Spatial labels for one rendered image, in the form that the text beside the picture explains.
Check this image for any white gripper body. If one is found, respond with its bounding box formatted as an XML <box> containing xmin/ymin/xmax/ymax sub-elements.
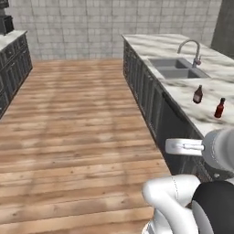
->
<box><xmin>165</xmin><ymin>138</ymin><xmax>205</xmax><ymax>156</ymax></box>

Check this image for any red ketchup bottle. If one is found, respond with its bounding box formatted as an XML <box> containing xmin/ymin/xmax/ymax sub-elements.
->
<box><xmin>213</xmin><ymin>97</ymin><xmax>227</xmax><ymax>120</ymax></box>

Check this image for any brown condiment bottle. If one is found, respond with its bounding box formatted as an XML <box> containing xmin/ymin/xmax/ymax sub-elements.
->
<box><xmin>192</xmin><ymin>84</ymin><xmax>204</xmax><ymax>105</ymax></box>

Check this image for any dark grey fridge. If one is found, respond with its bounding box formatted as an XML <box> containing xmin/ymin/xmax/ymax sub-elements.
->
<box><xmin>210</xmin><ymin>0</ymin><xmax>234</xmax><ymax>59</ymax></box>

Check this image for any dark dishwasher front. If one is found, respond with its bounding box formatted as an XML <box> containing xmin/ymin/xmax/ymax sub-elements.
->
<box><xmin>156</xmin><ymin>90</ymin><xmax>197</xmax><ymax>176</ymax></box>

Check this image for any grey double sink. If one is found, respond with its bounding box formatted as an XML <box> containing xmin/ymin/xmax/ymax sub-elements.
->
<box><xmin>147</xmin><ymin>57</ymin><xmax>211</xmax><ymax>80</ymax></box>

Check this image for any dark island cupboard run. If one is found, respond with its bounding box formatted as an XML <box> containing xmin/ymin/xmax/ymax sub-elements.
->
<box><xmin>122</xmin><ymin>38</ymin><xmax>214</xmax><ymax>184</ymax></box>

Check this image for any silver curved tap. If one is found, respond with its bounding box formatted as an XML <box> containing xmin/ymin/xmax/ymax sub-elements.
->
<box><xmin>176</xmin><ymin>38</ymin><xmax>203</xmax><ymax>69</ymax></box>

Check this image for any black coffee machine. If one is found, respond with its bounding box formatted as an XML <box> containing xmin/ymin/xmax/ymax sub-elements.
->
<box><xmin>0</xmin><ymin>0</ymin><xmax>15</xmax><ymax>36</ymax></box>

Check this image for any dark wall cupboard run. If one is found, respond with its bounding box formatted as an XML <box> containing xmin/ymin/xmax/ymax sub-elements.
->
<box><xmin>0</xmin><ymin>32</ymin><xmax>34</xmax><ymax>119</ymax></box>

